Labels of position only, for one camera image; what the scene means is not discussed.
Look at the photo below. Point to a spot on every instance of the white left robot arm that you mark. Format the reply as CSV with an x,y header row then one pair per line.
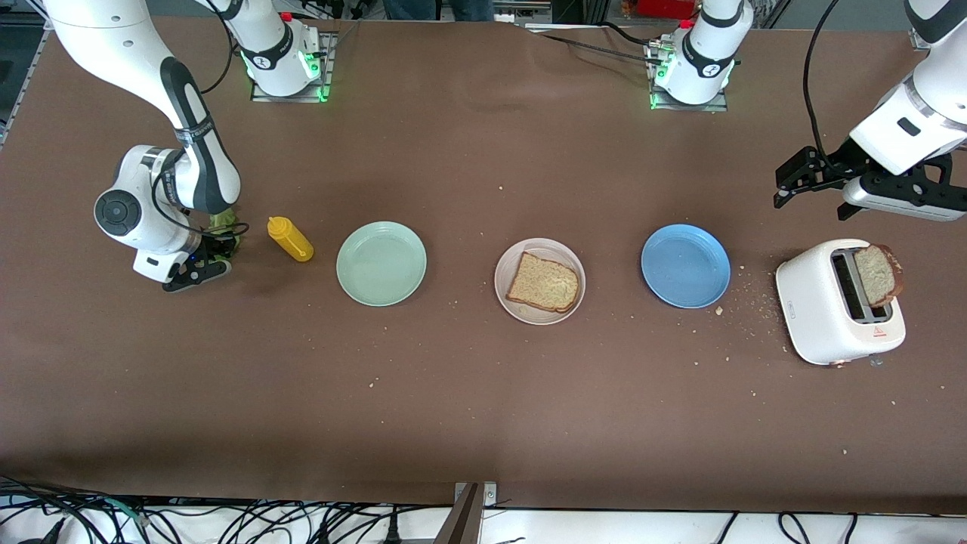
x,y
906,128

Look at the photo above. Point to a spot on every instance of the green lettuce leaf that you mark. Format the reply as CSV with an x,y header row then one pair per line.
x,y
223,221

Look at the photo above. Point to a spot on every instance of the white toaster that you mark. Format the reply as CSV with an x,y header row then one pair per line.
x,y
816,317

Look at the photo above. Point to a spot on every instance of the dark grey metal post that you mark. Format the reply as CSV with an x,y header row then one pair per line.
x,y
462,521

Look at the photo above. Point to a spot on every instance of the red box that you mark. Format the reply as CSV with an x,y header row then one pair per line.
x,y
665,7

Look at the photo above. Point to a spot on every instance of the pale green plate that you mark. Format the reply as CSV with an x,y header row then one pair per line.
x,y
381,264

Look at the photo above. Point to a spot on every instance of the grey metal rack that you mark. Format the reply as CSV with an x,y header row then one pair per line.
x,y
521,11

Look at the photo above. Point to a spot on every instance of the aluminium frame rail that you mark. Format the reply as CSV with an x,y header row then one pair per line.
x,y
918,41

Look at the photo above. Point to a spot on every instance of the brown table cover sheet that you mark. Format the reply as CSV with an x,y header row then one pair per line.
x,y
483,151

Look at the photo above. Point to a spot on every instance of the yellow squeeze bottle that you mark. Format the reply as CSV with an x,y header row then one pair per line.
x,y
291,238

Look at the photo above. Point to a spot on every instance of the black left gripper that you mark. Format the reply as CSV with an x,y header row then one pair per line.
x,y
837,162

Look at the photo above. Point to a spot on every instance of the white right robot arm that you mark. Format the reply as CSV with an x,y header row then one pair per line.
x,y
136,45

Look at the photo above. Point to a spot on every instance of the beige plate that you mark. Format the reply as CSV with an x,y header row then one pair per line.
x,y
540,245

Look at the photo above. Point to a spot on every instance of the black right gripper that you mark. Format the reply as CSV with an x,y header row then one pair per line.
x,y
219,245

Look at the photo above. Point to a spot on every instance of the silver bracket plate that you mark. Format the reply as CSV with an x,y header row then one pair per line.
x,y
491,495

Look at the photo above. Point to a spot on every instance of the brown bread slice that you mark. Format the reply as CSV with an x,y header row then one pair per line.
x,y
876,273
544,283

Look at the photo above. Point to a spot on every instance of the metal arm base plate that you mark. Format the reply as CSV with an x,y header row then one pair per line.
x,y
714,106
326,60

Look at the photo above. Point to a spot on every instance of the blue plate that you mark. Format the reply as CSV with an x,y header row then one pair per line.
x,y
686,266

